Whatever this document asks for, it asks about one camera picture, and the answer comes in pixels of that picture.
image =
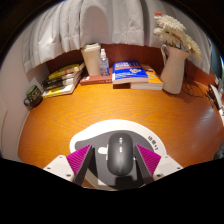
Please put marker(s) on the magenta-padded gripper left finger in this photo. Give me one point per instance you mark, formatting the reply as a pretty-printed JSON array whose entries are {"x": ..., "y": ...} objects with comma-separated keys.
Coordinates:
[{"x": 60, "y": 166}]

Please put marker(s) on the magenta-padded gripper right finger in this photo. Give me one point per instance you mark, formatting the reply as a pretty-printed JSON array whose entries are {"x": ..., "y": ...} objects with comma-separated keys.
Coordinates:
[{"x": 166, "y": 166}]

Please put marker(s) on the black computer mouse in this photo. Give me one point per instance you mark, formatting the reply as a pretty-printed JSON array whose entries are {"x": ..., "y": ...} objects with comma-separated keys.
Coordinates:
[{"x": 120, "y": 155}]

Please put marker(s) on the white and grey mouse pad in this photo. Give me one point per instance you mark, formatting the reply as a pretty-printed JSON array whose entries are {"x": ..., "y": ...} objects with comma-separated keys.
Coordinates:
[{"x": 100, "y": 128}]

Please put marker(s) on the dark mug with green inside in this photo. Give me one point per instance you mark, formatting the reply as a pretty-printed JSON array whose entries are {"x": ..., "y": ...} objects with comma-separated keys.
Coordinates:
[{"x": 33, "y": 96}]

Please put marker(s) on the black book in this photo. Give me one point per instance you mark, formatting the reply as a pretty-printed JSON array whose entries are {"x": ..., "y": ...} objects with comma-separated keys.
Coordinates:
[
  {"x": 60, "y": 80},
  {"x": 60, "y": 84}
]

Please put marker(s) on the white laptop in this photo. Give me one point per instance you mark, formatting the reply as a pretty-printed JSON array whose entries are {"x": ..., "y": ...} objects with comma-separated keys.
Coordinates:
[{"x": 216, "y": 96}]

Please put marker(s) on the orange book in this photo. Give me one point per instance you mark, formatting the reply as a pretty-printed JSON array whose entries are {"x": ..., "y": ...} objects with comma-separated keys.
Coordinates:
[{"x": 153, "y": 80}]

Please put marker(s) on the cream ceramic pitcher vase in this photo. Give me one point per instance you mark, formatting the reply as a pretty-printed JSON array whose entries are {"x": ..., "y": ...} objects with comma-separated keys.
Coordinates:
[{"x": 173, "y": 75}]

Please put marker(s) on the red-brown book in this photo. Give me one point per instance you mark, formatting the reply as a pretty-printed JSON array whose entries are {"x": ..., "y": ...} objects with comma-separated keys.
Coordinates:
[{"x": 95, "y": 80}]

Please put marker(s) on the yellow-covered book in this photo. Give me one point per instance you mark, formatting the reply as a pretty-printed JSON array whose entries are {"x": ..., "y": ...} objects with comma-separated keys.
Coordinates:
[{"x": 65, "y": 71}]

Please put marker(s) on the blue book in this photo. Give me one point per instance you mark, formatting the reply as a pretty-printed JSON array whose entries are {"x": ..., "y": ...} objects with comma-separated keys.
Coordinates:
[{"x": 128, "y": 70}]

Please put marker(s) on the clear spray bottle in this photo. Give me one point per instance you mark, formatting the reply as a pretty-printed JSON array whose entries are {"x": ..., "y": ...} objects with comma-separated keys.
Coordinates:
[{"x": 104, "y": 66}]

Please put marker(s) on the cream lidded tumbler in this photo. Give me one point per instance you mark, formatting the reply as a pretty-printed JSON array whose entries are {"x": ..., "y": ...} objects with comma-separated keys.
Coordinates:
[{"x": 91, "y": 60}]

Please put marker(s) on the white flower bouquet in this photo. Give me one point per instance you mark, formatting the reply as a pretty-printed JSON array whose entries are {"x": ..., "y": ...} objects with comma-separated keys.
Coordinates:
[{"x": 176, "y": 33}]

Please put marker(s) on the white pleated curtain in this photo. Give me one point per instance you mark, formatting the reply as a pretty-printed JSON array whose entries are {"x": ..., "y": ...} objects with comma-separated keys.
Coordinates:
[{"x": 100, "y": 26}]

